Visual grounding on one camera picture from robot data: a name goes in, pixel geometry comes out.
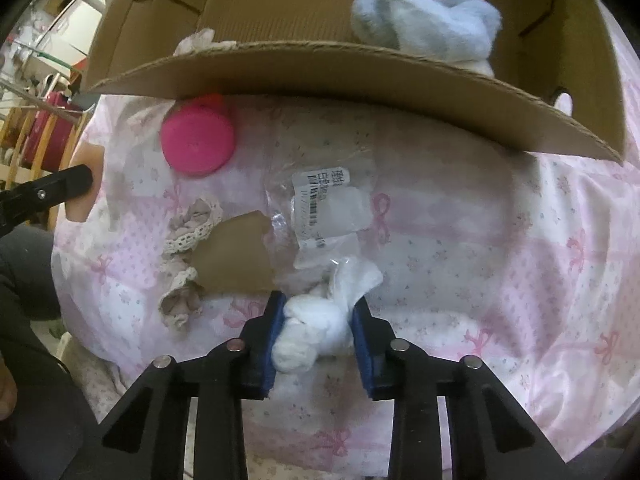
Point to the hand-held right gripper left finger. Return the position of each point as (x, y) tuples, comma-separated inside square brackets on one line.
[(267, 340)]

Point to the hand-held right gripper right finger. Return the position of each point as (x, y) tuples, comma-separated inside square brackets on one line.
[(361, 350)]

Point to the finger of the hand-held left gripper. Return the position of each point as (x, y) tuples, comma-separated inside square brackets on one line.
[(55, 187)]

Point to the white sock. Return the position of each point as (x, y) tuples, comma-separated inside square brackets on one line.
[(320, 317)]

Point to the cardboard box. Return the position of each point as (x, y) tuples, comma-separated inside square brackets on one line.
[(350, 35)]

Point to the wooden chair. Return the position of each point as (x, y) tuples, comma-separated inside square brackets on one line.
[(30, 130)]

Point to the brown cardboard piece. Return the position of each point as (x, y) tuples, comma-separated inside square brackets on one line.
[(232, 260)]

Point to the beige lace sock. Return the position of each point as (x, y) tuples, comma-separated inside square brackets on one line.
[(187, 255)]

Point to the pink printed blanket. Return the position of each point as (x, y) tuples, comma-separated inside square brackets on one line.
[(450, 260)]

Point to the clear plastic bag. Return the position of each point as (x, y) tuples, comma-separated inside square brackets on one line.
[(330, 205)]

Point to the pink round object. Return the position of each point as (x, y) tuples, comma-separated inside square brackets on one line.
[(197, 137)]

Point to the person's dark clothing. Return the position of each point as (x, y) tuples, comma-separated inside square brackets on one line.
[(30, 350)]

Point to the beige lace cloth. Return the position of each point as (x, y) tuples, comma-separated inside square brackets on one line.
[(200, 42)]

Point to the light blue fuzzy sock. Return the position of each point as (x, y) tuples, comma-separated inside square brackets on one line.
[(425, 20)]

